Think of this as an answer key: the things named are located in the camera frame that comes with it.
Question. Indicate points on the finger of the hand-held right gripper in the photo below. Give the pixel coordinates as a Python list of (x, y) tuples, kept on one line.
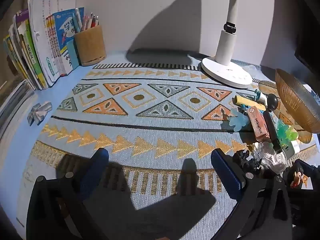
[(312, 170)]

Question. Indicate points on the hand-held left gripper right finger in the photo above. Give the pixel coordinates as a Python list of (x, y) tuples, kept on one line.
[(226, 175)]

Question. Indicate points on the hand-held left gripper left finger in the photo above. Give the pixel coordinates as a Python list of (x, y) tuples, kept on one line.
[(96, 170)]

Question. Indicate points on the small red orange figure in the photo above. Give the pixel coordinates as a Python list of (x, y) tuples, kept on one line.
[(297, 179)]

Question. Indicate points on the black toy figure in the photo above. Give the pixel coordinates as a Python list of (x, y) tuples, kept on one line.
[(246, 161)]

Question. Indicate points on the small white box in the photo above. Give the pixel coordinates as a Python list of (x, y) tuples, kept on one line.
[(293, 148)]

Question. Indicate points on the green flower toy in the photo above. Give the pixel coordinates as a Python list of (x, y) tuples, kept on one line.
[(292, 134)]

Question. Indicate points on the teal flower toy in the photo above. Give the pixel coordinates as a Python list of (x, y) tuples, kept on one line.
[(281, 129)]

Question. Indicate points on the blue flower toy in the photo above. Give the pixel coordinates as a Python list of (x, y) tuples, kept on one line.
[(237, 120)]

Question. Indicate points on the black bar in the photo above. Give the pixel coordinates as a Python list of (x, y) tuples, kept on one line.
[(271, 127)]

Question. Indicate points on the pink eraser box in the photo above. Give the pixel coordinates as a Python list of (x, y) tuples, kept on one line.
[(258, 123)]

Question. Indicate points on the amber ribbed glass bowl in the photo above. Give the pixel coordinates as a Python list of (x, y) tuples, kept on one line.
[(297, 100)]

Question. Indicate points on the yellow marker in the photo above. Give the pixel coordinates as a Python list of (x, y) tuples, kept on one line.
[(247, 102)]

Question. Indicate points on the black ball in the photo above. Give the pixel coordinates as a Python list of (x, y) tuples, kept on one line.
[(272, 102)]

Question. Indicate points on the patterned woven mat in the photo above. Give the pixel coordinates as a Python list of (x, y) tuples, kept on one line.
[(150, 135)]

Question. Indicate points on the white desk lamp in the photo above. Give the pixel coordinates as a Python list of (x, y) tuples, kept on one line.
[(226, 72)]

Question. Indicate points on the stack of magazines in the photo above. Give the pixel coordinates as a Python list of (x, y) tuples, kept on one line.
[(15, 100)]

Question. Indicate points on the clear plastic piece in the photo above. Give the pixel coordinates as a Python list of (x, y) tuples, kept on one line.
[(251, 68)]

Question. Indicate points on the light blue eraser block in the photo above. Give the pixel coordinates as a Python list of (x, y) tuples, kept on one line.
[(73, 53)]

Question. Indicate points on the wooden pen cup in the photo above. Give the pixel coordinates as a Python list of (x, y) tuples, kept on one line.
[(90, 47)]

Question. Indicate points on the black monitor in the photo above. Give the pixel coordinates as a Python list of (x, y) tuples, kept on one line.
[(310, 42)]

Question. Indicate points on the row of upright books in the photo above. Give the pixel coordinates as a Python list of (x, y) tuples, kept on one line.
[(40, 42)]

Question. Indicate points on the bunch of pens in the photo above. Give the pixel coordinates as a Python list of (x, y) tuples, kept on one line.
[(80, 20)]

